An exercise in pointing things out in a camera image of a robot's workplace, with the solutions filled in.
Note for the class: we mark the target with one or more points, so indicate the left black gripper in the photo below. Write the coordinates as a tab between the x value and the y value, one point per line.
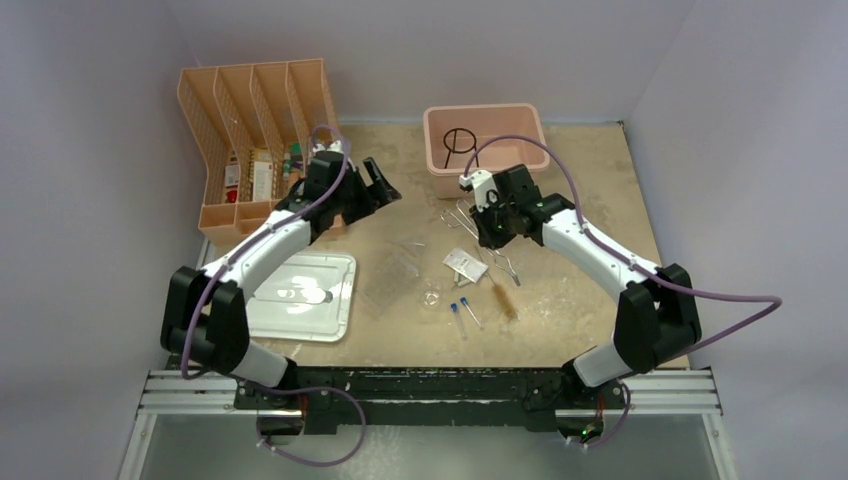
380	193

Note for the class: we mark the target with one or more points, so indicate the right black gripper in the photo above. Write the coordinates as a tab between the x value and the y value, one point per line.
487	238

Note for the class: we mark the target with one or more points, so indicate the metal crucible tongs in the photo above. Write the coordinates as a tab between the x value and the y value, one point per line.
457	219

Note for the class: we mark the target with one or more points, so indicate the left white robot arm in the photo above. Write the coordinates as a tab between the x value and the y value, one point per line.
205	317

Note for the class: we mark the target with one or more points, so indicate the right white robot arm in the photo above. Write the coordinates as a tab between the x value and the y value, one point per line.
655	321

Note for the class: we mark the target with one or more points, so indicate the brown test tube brush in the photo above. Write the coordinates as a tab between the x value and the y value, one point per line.
502	298

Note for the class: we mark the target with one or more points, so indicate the test tube blue cap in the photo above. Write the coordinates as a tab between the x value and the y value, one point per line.
464	301
458	320

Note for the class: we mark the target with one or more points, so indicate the clear plastic well plate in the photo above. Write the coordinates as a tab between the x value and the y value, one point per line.
394	276

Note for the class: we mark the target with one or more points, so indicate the pink plastic bin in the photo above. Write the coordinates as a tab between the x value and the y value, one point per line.
487	122

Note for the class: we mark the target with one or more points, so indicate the colourful items in organizer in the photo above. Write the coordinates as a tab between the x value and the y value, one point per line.
293	163

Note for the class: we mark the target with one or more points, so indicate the small clear glass dish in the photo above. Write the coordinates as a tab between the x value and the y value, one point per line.
431	296

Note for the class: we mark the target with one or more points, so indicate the white red box in organizer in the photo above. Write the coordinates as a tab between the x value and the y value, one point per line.
260	178

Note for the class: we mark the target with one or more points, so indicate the peach slotted file organizer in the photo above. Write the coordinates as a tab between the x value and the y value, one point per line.
236	108

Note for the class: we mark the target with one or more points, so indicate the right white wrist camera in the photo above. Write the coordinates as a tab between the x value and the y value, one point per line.
479	182

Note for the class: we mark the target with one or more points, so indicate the black wire tripod stand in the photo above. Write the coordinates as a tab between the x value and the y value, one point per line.
457	142

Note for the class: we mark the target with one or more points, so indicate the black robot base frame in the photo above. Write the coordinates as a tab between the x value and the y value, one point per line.
536	399

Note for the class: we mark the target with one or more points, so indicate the aluminium rail frame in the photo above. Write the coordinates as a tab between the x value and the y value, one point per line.
182	432

